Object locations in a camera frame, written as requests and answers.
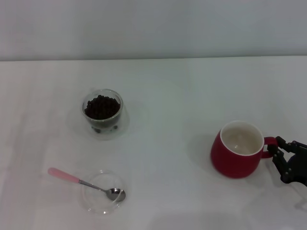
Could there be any dark coffee beans pile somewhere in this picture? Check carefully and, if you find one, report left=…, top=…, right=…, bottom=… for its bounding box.
left=83, top=94, right=121, bottom=120

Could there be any pink-handled metal spoon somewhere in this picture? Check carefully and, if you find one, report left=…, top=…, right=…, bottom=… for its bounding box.
left=47, top=167, right=127, bottom=202

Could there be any red mug white inside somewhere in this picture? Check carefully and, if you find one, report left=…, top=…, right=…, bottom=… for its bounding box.
left=210, top=120, right=278, bottom=179

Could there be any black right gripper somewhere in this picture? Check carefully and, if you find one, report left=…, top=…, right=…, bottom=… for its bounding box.
left=267, top=136, right=307, bottom=186

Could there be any double-walled glass cup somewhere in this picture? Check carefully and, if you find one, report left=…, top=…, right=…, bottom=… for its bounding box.
left=81, top=88, right=124, bottom=141

